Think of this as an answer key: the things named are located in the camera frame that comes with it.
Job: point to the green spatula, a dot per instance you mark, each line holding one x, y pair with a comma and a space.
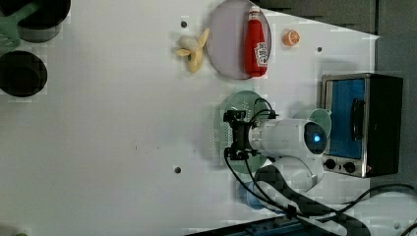
10, 38

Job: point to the black cylinder cup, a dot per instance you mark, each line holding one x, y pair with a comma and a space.
22, 74

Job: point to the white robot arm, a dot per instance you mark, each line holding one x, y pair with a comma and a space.
283, 159

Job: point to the small green bowl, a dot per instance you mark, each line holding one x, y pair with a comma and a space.
320, 116

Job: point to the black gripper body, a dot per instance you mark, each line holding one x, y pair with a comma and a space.
240, 148

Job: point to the peeled banana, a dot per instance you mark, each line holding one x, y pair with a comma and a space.
193, 49

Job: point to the orange half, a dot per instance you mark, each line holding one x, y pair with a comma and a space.
291, 38

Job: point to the black cup with spatula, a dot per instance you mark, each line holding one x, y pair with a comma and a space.
44, 24

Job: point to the grey oval plate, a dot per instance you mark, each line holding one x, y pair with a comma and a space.
226, 41

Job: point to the blue bowl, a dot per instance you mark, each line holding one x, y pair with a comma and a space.
245, 195

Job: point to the red ketchup bottle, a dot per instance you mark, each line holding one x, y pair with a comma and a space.
256, 48

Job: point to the black toaster oven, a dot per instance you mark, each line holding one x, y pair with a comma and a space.
365, 131

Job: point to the mint green strainer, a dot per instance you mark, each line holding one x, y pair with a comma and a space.
256, 111

